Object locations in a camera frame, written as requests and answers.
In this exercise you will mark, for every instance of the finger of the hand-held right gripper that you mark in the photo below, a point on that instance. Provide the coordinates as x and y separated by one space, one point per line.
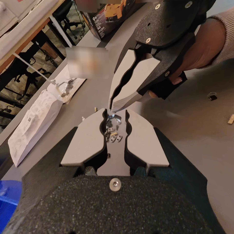
122 73
144 76

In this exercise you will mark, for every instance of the black toy car box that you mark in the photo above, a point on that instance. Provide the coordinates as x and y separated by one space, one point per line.
106 20

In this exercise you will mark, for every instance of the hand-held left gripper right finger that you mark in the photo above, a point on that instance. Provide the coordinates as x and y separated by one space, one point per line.
146 144

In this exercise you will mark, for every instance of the black office chair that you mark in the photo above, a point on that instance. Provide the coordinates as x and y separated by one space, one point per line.
23 73
67 18

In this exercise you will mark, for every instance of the clear bag of small parts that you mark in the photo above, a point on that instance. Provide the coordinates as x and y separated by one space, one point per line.
67 87

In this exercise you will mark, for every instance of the person's right forearm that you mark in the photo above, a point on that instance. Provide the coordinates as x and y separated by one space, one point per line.
228 36

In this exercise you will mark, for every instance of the white printed paper bag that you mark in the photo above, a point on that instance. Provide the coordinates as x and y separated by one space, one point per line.
34 124

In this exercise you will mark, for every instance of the person's right hand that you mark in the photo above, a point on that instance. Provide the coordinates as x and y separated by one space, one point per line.
208 45

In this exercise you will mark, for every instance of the pile of small toy bricks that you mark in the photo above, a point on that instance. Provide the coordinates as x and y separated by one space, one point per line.
113 139

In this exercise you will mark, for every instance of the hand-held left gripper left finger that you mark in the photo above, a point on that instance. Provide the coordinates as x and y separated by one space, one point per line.
85 144

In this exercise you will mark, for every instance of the grey desk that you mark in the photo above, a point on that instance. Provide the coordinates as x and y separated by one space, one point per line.
182 146

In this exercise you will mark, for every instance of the blue plastic bin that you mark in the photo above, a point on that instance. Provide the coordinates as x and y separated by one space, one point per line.
9 201

